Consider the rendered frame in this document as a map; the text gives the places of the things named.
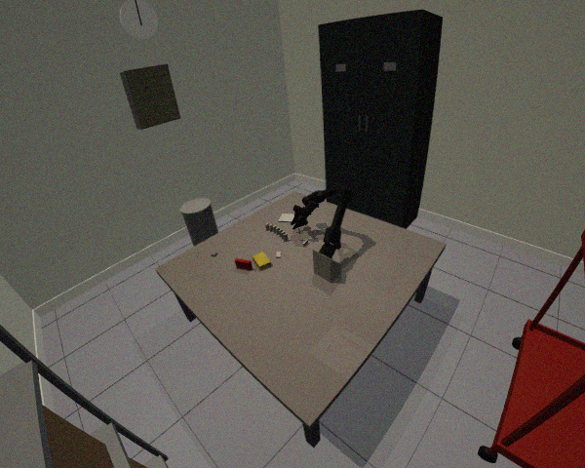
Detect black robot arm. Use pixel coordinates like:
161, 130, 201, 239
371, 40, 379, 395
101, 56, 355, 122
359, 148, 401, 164
293, 183, 354, 259

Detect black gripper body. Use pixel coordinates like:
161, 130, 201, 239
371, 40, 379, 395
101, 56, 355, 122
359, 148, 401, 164
294, 207, 312, 225

